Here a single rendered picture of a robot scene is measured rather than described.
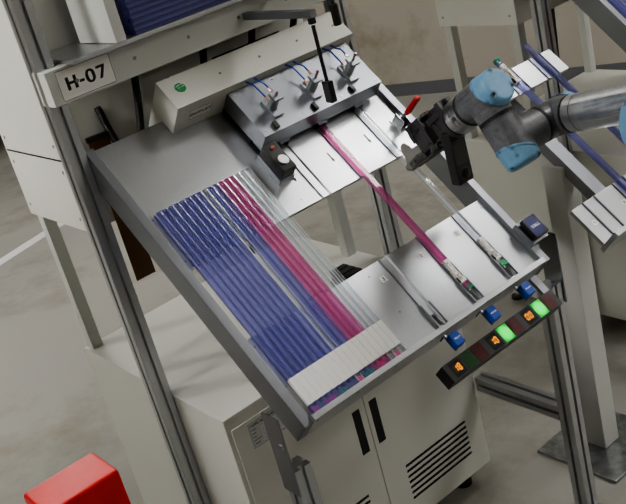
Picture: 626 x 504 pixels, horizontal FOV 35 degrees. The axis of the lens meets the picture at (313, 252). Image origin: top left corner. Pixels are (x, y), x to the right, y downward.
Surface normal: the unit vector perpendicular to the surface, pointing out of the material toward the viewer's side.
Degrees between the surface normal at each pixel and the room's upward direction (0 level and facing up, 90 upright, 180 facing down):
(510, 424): 0
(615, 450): 0
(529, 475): 0
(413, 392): 90
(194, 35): 90
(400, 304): 43
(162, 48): 90
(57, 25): 90
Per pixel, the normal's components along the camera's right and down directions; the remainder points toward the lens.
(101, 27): -0.75, 0.43
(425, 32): -0.49, 0.46
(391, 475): 0.62, 0.16
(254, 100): 0.24, -0.54
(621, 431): -0.25, -0.89
